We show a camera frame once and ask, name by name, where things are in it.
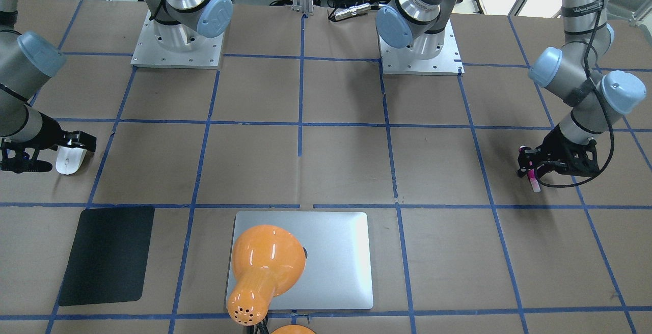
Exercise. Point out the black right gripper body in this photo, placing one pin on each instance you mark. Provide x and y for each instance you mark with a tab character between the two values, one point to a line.
49	135

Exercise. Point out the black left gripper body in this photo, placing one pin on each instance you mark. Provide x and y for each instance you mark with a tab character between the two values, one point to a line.
553	144

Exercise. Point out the pink highlighter pen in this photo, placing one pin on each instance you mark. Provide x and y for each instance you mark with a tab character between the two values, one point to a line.
533	181

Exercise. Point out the white computer mouse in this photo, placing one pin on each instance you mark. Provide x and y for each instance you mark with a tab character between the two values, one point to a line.
69	158

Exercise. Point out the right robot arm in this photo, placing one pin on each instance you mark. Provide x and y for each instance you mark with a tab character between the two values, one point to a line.
28	61

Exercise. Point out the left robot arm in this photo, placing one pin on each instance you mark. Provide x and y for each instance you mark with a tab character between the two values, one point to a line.
596	101

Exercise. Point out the black mousepad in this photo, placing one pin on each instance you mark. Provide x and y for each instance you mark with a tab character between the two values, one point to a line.
109	256

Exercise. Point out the silver laptop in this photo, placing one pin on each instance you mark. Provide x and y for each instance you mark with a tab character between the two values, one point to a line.
338	273

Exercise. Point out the orange desk lamp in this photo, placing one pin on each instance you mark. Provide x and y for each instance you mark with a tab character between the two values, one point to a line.
266	262

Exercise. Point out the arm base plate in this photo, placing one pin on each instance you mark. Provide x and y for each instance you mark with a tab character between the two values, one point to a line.
429	54
175	47

